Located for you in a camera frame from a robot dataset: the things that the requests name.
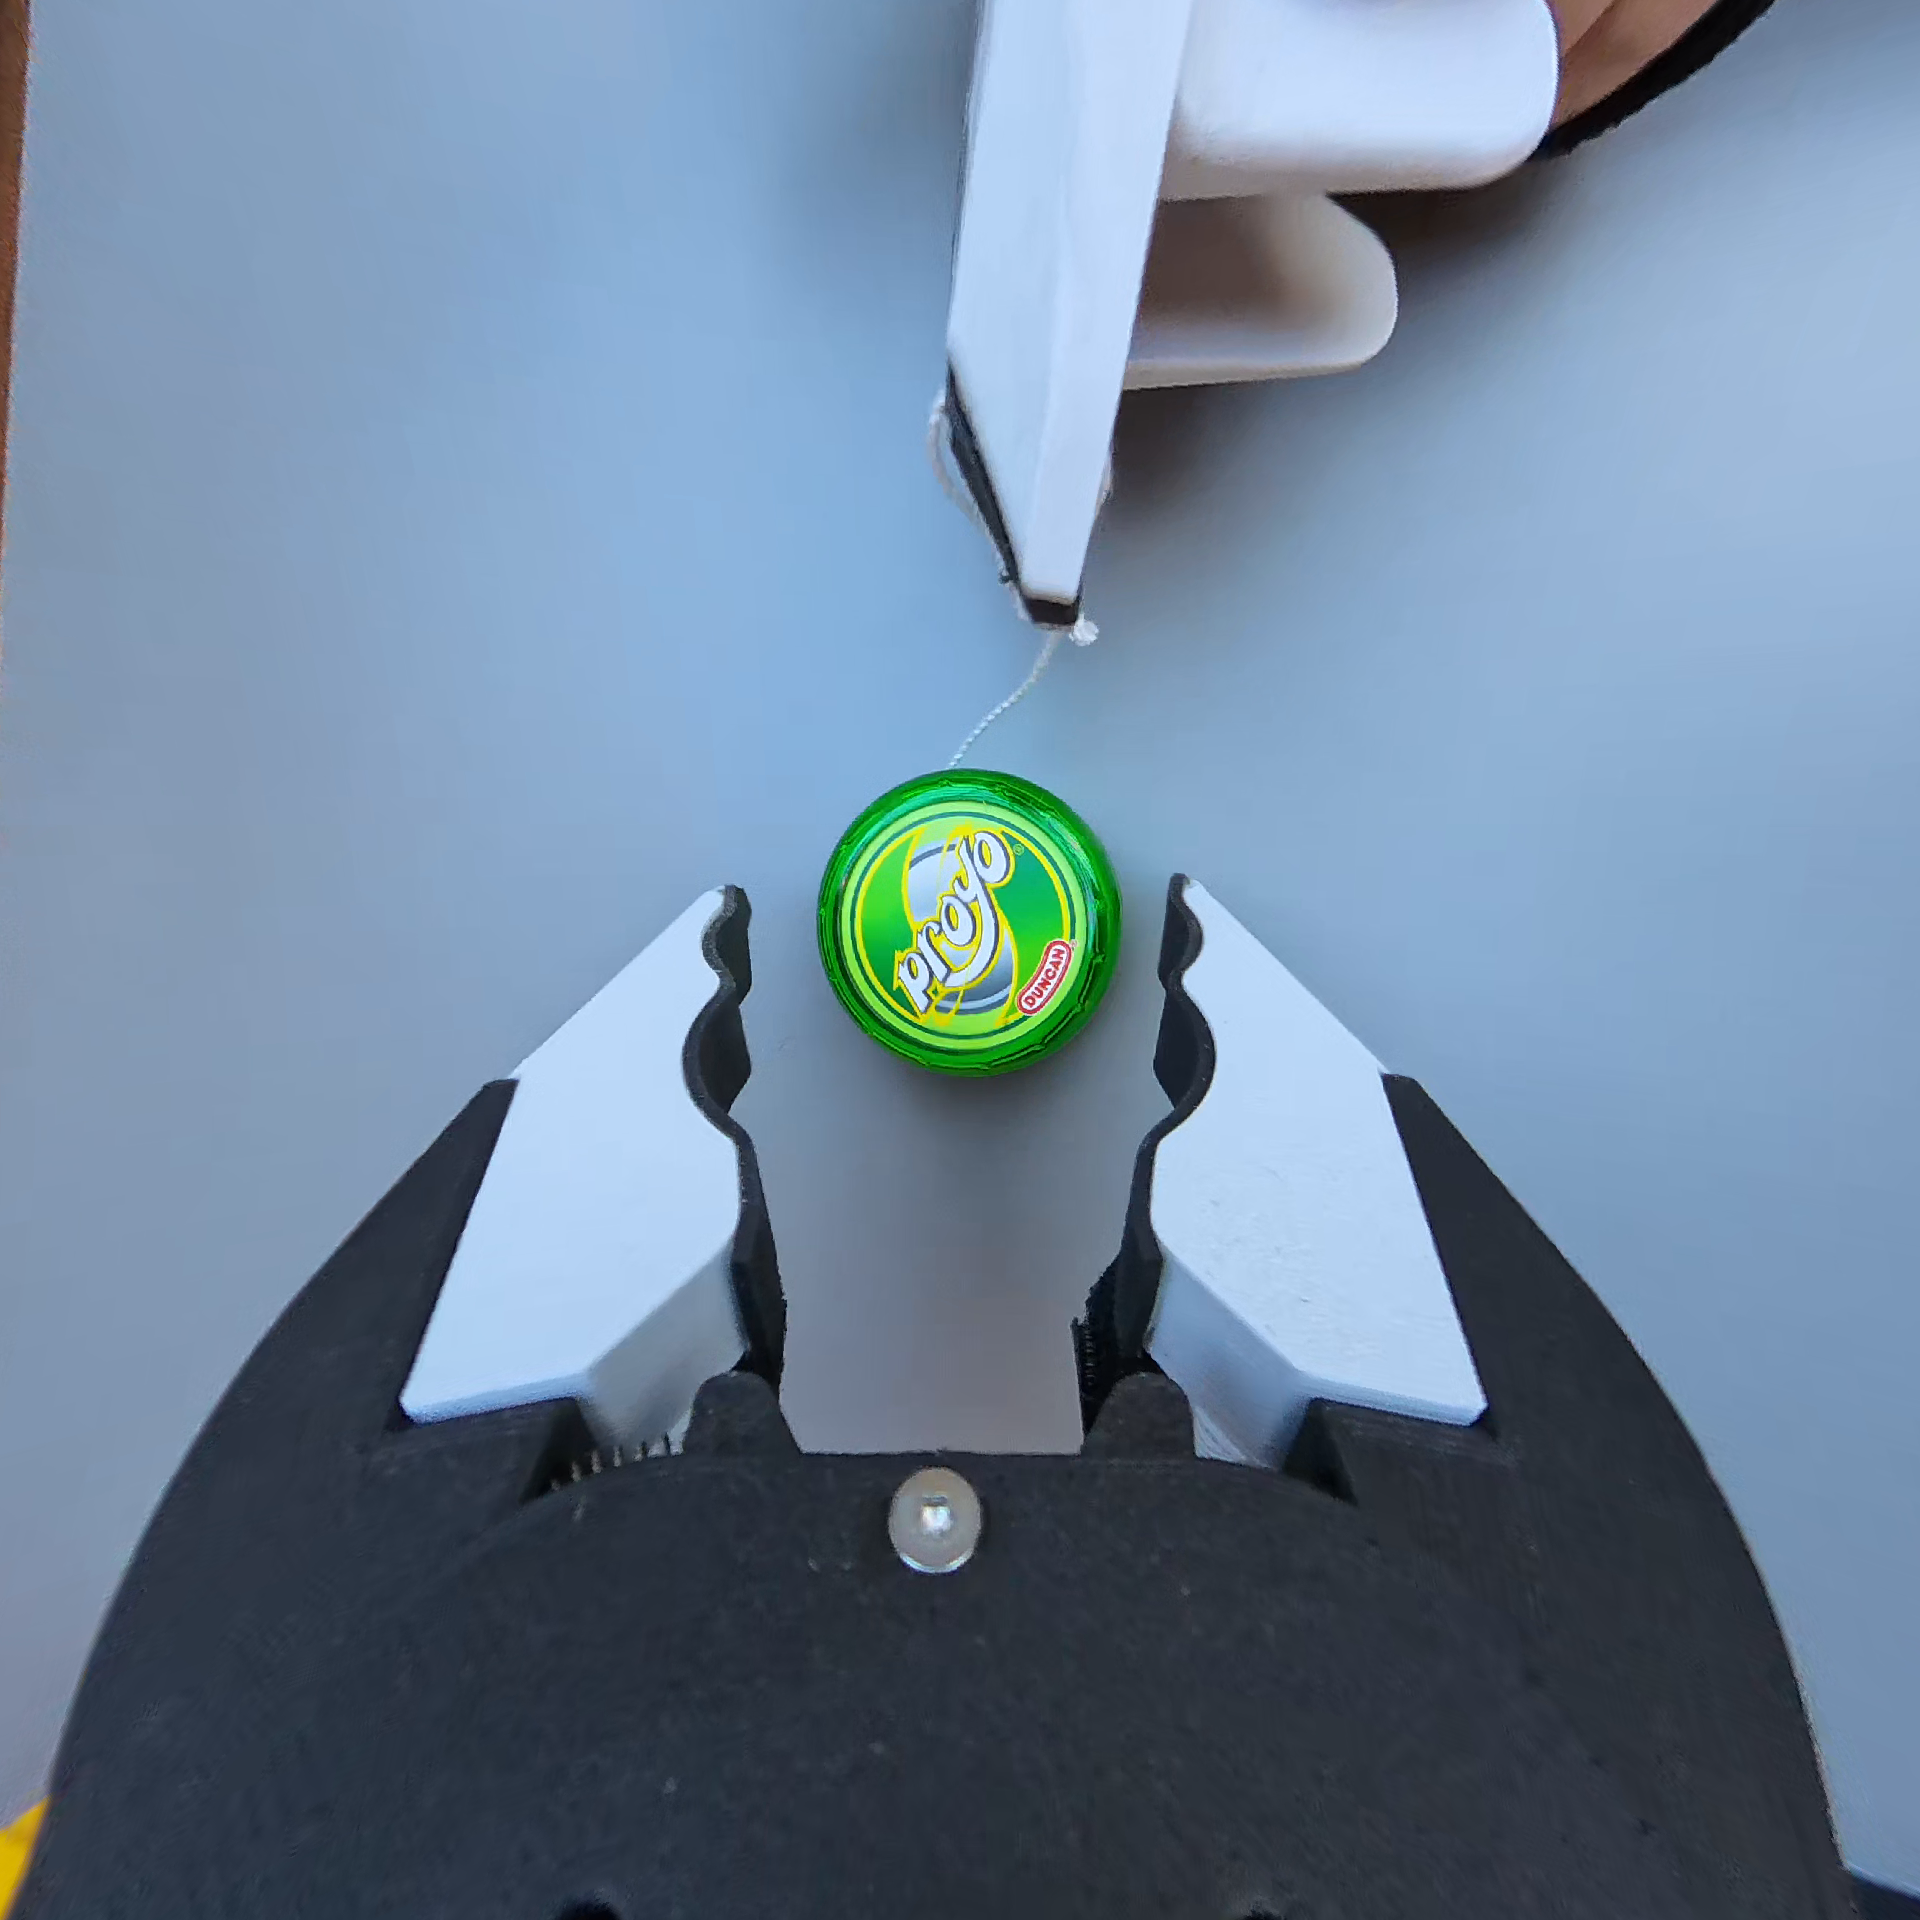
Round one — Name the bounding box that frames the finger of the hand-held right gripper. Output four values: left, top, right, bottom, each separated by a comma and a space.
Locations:
936, 0, 1189, 628

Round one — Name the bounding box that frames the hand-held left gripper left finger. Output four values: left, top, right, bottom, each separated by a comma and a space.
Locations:
395, 884, 789, 1458

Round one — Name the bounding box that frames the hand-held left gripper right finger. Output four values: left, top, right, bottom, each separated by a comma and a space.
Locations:
1068, 871, 1492, 1472

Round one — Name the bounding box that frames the white yoyo string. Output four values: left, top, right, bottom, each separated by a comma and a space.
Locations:
926, 381, 1103, 778

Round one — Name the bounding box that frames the green yoyo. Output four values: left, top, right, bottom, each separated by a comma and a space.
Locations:
816, 768, 1124, 1080

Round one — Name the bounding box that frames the person's right hand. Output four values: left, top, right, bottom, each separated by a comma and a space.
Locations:
1547, 0, 1760, 130

